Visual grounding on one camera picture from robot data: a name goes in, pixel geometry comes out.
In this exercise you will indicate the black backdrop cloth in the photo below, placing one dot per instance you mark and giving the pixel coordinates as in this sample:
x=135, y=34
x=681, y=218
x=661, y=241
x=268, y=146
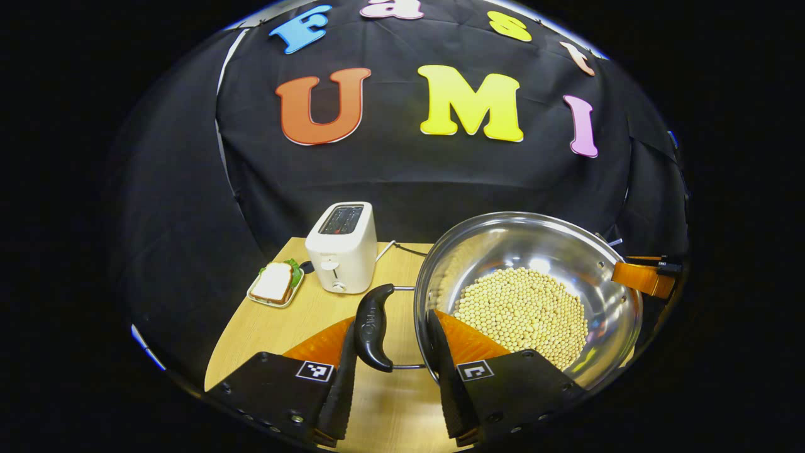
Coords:
x=409, y=182

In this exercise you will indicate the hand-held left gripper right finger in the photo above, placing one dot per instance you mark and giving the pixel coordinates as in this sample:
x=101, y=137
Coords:
x=449, y=390

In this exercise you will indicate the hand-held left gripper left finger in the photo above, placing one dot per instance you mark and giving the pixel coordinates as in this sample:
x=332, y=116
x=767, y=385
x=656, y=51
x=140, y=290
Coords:
x=339, y=396

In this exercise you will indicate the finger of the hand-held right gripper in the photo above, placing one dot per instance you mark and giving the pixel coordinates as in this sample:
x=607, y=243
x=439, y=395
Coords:
x=670, y=265
x=635, y=277

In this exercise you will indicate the white toaster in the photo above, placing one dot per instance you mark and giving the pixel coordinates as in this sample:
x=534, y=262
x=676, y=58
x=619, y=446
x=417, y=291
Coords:
x=346, y=258

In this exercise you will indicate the stainless steel pot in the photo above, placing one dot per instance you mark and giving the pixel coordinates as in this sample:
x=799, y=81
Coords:
x=503, y=242

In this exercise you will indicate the sandwich with lettuce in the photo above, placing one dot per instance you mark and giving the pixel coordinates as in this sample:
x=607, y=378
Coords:
x=273, y=282

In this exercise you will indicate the pile of yellow soybeans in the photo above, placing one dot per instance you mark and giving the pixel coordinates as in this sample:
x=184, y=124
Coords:
x=528, y=308

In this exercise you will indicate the black table grommet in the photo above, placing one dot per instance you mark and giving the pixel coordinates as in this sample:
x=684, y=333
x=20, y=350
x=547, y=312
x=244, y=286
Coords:
x=307, y=268

